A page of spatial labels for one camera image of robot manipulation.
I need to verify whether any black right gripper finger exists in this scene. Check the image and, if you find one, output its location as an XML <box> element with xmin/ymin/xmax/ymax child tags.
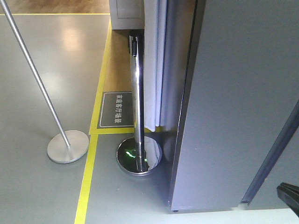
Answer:
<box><xmin>277</xmin><ymin>182</ymin><xmax>299</xmax><ymax>216</ymax></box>

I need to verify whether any white fridge door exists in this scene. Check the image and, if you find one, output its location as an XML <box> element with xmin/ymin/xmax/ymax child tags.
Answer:
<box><xmin>170</xmin><ymin>0</ymin><xmax>299</xmax><ymax>211</ymax></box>

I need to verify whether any chrome stanchion pole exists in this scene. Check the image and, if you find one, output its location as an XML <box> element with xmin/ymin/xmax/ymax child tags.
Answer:
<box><xmin>116</xmin><ymin>29</ymin><xmax>163</xmax><ymax>176</ymax></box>

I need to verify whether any grey floor sign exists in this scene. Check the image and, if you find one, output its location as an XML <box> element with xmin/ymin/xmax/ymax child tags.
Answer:
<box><xmin>97</xmin><ymin>91</ymin><xmax>134</xmax><ymax>129</ymax></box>

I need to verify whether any silver stanchion pole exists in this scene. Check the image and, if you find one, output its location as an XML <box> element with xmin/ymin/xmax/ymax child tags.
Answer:
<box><xmin>0</xmin><ymin>0</ymin><xmax>89</xmax><ymax>164</ymax></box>

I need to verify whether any grey cabinet behind curtain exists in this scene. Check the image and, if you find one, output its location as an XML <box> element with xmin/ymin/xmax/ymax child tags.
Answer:
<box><xmin>109</xmin><ymin>0</ymin><xmax>144</xmax><ymax>30</ymax></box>

